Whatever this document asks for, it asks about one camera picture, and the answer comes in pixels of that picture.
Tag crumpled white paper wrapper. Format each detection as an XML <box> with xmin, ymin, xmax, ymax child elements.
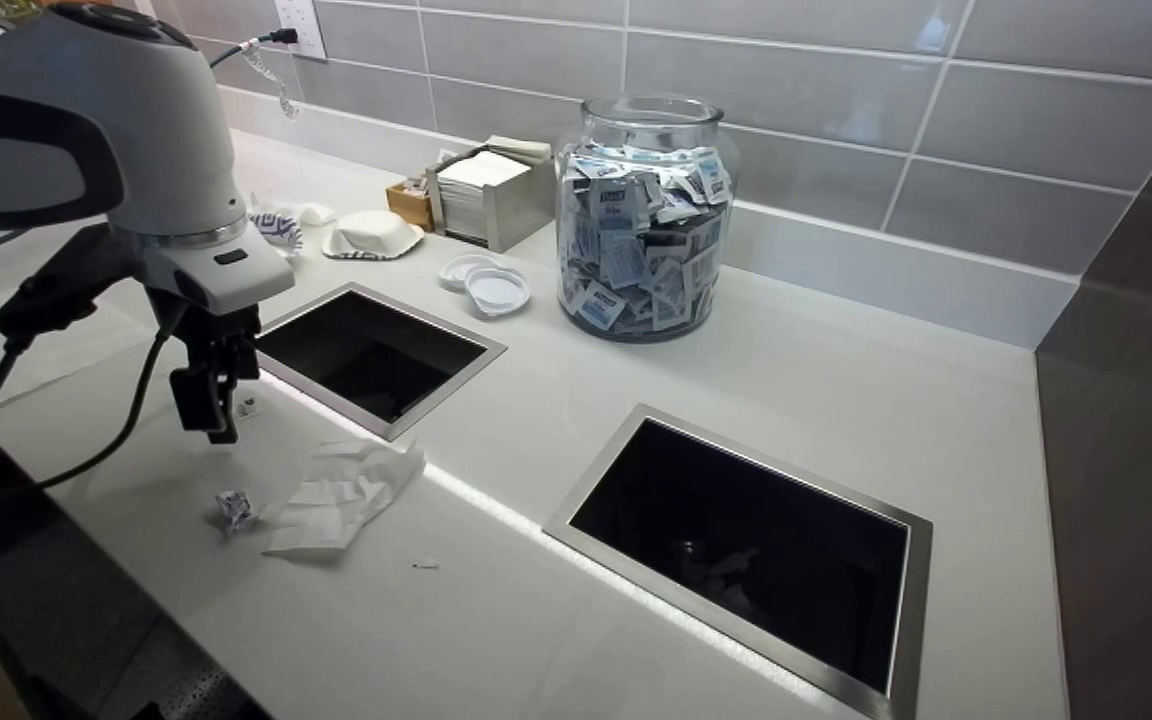
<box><xmin>258</xmin><ymin>434</ymin><xmax>430</xmax><ymax>565</ymax></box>

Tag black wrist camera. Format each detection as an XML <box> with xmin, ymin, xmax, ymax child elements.
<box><xmin>0</xmin><ymin>221</ymin><xmax>144</xmax><ymax>348</ymax></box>

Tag wooden tray of packets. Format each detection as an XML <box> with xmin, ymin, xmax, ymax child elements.
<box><xmin>386</xmin><ymin>170</ymin><xmax>444</xmax><ymax>232</ymax></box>

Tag black plug with cord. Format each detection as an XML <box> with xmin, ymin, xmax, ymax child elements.
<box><xmin>210</xmin><ymin>24</ymin><xmax>303</xmax><ymax>115</ymax></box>

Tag metal napkin dispenser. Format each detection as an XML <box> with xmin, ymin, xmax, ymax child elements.
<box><xmin>430</xmin><ymin>132</ymin><xmax>562</xmax><ymax>255</ymax></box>

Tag blue patterned paper plate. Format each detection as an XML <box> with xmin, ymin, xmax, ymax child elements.
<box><xmin>250</xmin><ymin>203</ymin><xmax>303</xmax><ymax>258</ymax></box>

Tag black camera cable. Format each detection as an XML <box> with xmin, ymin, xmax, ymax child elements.
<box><xmin>0</xmin><ymin>316</ymin><xmax>178</xmax><ymax>495</ymax></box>

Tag small white bowl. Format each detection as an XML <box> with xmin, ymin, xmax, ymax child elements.
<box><xmin>466</xmin><ymin>263</ymin><xmax>536</xmax><ymax>320</ymax></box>

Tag glass jar of packets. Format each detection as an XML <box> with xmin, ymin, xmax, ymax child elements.
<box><xmin>554</xmin><ymin>91</ymin><xmax>737</xmax><ymax>348</ymax></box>

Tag steel rimmed counter bin opening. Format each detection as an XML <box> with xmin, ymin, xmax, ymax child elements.
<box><xmin>224</xmin><ymin>275</ymin><xmax>512</xmax><ymax>443</ymax></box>
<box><xmin>546</xmin><ymin>398</ymin><xmax>937</xmax><ymax>720</ymax></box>

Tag dark wood cabinet panel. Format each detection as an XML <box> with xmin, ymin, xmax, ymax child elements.
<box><xmin>1031</xmin><ymin>84</ymin><xmax>1152</xmax><ymax>720</ymax></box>

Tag white wall outlet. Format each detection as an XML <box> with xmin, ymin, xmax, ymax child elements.
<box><xmin>272</xmin><ymin>0</ymin><xmax>327</xmax><ymax>64</ymax></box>

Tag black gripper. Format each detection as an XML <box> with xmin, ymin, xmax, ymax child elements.
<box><xmin>168</xmin><ymin>295</ymin><xmax>267</xmax><ymax>449</ymax></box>

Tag small crumpled foil wad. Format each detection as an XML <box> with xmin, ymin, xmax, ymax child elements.
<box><xmin>205</xmin><ymin>484</ymin><xmax>267</xmax><ymax>538</ymax></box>

